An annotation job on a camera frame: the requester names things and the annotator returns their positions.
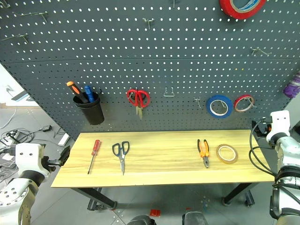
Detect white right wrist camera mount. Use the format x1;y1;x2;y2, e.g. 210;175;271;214
265;111;292;143

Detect dark grey metal pegboard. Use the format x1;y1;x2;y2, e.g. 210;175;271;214
0;0;300;141

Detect orange and black pliers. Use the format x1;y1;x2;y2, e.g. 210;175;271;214
197;139;210;168

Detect red handled screwdriver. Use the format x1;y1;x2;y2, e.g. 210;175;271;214
87;139;102;175

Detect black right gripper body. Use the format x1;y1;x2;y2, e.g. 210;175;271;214
255;121;272;138

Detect dark blue handled scissors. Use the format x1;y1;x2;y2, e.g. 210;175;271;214
112;141;130;176

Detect white power strip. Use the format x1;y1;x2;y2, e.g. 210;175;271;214
57;134;71;147

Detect blue handled screwdriver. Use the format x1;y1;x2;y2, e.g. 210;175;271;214
84;85;95;103

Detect long metal pegboard hook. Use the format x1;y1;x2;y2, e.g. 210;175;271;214
0;33;29;44
142;17;156;30
19;11;49;23
250;47;273;57

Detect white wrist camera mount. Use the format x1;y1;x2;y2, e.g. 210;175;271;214
15;143;51;179
265;111;292;143

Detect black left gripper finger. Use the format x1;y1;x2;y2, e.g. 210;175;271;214
60;145;71;165
48;159;65;168

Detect blue tape roll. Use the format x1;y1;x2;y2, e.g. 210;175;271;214
206;95;234;119

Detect black plastic cup holder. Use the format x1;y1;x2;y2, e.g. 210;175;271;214
72;91;105;126

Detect tangled floor cables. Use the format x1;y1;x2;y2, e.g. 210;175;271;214
0;106;62;181

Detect orange and black screwdriver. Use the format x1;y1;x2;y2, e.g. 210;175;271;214
66;81;90;104

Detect red handled scissors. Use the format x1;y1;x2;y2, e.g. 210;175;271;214
127;88;150;120

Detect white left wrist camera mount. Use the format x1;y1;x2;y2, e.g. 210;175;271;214
15;143;51;179

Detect black metal table leg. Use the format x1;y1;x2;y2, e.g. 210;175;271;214
71;187;117;211
222;182;260;206

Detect tan tape roll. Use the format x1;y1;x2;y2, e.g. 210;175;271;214
216;143;239;165

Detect dark rounded shape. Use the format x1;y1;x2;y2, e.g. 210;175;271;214
182;210;210;225
127;214;156;225

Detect purple folded umbrella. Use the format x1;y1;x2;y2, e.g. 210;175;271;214
282;71;300;98

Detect large red tape roll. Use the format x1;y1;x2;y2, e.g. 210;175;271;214
219;0;267;20

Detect small red tape roll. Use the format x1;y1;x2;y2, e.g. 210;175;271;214
234;94;255;113

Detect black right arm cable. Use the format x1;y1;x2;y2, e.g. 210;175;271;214
249;118;282;181

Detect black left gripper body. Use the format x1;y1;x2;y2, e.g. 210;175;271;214
40;144;57;173

